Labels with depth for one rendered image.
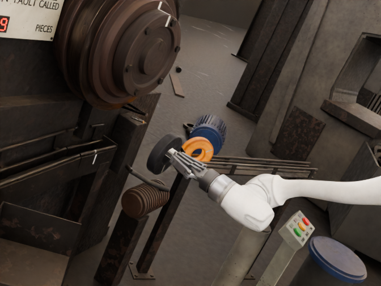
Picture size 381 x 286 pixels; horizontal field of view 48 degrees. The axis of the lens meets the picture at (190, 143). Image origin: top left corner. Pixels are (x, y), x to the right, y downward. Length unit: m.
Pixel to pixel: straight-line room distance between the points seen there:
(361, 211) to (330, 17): 1.69
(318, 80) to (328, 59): 0.20
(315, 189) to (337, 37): 2.70
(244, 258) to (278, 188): 0.69
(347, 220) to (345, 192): 2.05
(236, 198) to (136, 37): 0.56
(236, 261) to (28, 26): 1.36
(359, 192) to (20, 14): 1.01
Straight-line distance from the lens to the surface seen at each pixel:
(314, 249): 2.32
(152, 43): 1.34
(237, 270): 2.09
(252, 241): 2.00
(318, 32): 4.00
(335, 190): 1.27
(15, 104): 1.33
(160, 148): 1.38
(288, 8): 5.53
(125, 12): 1.28
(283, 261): 2.04
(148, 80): 1.44
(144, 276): 2.23
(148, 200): 1.79
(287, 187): 1.43
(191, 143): 1.84
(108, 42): 1.27
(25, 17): 1.26
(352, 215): 3.27
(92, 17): 1.24
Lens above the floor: 1.41
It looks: 21 degrees down
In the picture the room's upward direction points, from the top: 24 degrees clockwise
